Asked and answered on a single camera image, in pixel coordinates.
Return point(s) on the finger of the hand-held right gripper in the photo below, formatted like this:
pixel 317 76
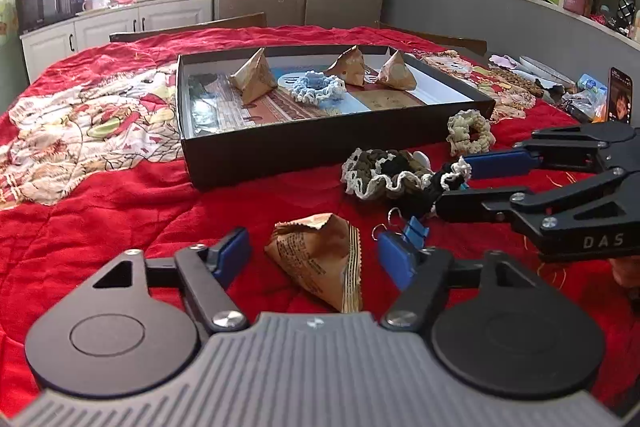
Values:
pixel 470 206
pixel 500 164

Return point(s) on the pink flower-shaped dish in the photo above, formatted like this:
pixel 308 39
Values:
pixel 502 61

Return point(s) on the person's right hand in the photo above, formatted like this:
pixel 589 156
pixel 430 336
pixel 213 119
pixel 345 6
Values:
pixel 626 274

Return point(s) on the brown triangular snack packet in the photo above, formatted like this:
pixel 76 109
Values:
pixel 315 262
pixel 397 73
pixel 349 68
pixel 255 79

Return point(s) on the black microwave oven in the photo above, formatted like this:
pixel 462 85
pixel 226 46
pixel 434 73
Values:
pixel 45 4

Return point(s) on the brown white-edged crochet scrunchie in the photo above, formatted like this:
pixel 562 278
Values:
pixel 380 172

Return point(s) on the printed paper sheet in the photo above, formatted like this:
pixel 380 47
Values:
pixel 300 112

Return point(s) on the cream crochet scrunchie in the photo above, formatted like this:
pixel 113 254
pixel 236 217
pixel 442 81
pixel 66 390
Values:
pixel 470 133

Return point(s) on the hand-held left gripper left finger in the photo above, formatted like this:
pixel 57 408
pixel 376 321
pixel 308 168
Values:
pixel 230 257

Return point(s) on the blue crochet scrunchie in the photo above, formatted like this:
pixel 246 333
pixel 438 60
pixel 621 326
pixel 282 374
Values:
pixel 316 86

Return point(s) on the black smartphone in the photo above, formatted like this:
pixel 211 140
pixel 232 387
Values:
pixel 620 96

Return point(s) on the white mug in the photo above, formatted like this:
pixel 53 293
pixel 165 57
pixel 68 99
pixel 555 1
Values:
pixel 93 3

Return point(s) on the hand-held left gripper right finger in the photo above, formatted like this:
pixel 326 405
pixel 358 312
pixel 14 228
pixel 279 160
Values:
pixel 395 259

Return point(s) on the blue binder clip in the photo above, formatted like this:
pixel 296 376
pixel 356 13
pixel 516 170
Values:
pixel 416 229

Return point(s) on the black shallow box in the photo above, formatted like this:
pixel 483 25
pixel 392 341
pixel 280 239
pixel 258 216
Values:
pixel 260 157

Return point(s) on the white kitchen cabinet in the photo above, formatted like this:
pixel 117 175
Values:
pixel 110 27

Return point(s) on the red printed blanket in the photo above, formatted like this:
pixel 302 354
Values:
pixel 90 217

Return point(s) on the black white-edged crochet scrunchie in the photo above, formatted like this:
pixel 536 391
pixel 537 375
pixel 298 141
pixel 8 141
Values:
pixel 450 184

